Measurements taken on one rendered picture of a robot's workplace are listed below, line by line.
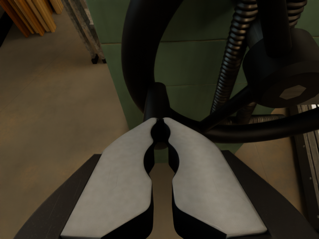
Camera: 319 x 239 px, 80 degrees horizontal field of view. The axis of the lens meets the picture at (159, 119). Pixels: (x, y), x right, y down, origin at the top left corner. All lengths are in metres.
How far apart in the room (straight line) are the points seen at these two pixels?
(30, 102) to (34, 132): 0.23
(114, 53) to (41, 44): 1.41
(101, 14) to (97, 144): 0.82
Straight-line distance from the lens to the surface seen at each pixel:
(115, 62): 0.42
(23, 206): 1.14
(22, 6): 1.78
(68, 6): 1.27
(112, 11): 0.35
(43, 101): 1.38
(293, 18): 0.26
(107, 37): 0.38
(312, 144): 1.03
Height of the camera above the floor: 0.94
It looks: 59 degrees down
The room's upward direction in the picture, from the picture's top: 2 degrees counter-clockwise
